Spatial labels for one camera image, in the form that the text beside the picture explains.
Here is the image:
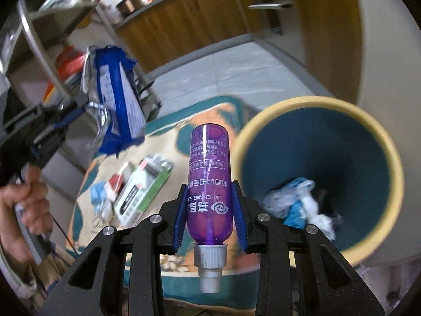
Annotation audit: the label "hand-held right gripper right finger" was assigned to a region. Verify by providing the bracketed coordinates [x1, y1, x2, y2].
[232, 179, 386, 316]

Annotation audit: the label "tall wooden cabinet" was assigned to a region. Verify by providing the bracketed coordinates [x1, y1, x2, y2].
[293, 0, 362, 99]

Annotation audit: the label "small red white box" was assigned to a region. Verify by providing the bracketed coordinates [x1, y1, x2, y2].
[107, 171, 127, 201]

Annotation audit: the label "blue face mask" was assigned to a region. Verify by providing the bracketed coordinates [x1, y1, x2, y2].
[89, 184, 114, 219]

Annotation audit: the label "blue foil packet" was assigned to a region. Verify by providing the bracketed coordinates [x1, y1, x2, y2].
[81, 44, 147, 155]

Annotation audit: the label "green white box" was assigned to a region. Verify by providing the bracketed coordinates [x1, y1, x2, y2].
[113, 153, 174, 226]

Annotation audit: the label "yellow rimmed teal waste bin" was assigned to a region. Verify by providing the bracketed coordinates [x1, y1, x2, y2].
[234, 96, 404, 265]

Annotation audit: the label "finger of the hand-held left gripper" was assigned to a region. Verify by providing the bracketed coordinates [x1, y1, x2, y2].
[33, 105, 88, 145]
[39, 93, 89, 122]

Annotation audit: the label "white plastic bag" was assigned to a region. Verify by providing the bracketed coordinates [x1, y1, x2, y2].
[303, 194, 337, 240]

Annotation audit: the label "teal orange patterned cushion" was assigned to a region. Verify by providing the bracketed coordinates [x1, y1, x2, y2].
[64, 95, 267, 307]

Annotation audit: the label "yellow plastic item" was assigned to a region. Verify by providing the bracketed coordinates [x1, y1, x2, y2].
[43, 84, 61, 104]

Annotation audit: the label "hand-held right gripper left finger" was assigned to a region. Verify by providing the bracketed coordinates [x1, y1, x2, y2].
[39, 182, 189, 316]

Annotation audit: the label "purple plastic bottle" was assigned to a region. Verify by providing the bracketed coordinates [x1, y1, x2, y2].
[185, 123, 235, 293]

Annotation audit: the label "person's left forearm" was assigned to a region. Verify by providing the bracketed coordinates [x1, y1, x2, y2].
[0, 201, 43, 300]

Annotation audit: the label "built-in steel oven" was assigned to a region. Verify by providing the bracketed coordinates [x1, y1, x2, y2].
[247, 0, 297, 40]

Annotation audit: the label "wooden kitchen base cabinets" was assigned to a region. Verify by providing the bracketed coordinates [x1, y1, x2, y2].
[115, 0, 297, 73]

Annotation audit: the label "person's left hand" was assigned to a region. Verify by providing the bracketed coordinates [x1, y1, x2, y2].
[0, 166, 50, 238]

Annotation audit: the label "dark rice cooker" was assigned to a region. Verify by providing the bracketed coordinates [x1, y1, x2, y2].
[115, 0, 143, 20]

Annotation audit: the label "thin black cable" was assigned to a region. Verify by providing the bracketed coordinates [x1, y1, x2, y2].
[51, 215, 81, 257]

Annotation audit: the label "metal shelf rack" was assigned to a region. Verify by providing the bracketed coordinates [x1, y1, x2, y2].
[0, 0, 163, 122]

